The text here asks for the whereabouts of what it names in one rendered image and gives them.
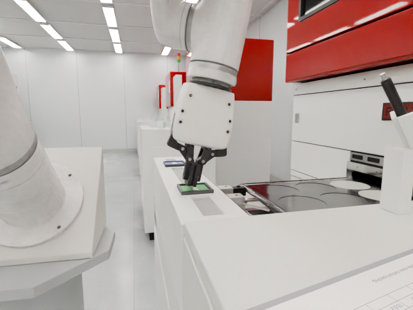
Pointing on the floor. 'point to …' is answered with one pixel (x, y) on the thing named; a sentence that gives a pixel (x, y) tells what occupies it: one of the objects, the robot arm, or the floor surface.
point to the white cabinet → (162, 272)
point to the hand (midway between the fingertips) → (192, 173)
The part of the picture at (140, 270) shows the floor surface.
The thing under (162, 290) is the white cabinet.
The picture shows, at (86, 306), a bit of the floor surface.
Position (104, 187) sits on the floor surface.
